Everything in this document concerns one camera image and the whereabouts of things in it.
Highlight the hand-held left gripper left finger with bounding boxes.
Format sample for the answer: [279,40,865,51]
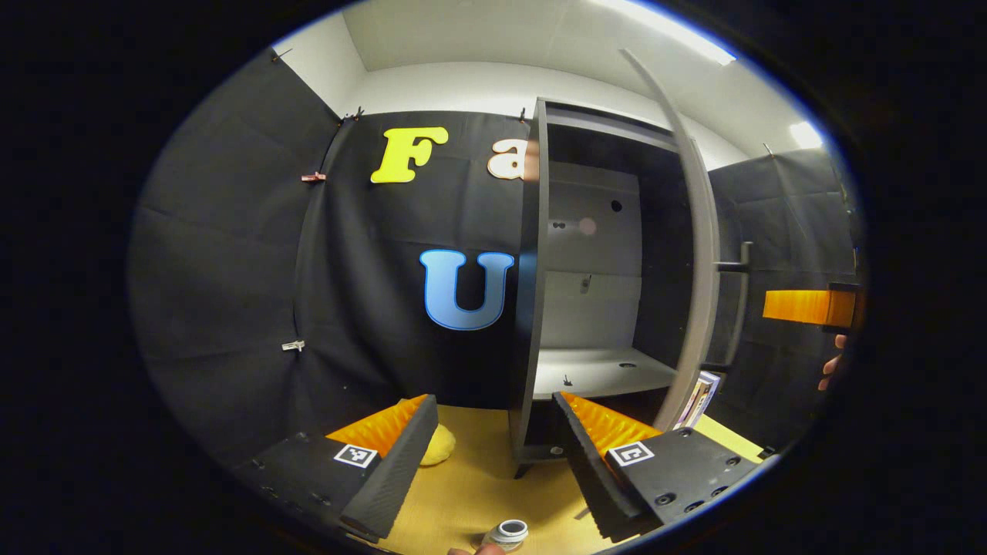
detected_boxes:
[231,393,439,542]

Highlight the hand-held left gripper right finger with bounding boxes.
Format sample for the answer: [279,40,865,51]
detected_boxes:
[552,390,764,543]

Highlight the black door handle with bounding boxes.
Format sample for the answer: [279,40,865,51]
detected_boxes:
[713,240,754,371]

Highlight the beige cabinet door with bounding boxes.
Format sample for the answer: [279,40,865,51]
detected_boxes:
[621,48,722,432]

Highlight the yellow round object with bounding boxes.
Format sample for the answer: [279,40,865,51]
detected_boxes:
[419,422,457,468]

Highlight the white spine book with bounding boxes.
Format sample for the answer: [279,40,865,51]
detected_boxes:
[680,370,723,430]

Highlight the black backdrop cloth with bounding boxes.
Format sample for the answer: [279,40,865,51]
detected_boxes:
[127,50,861,463]

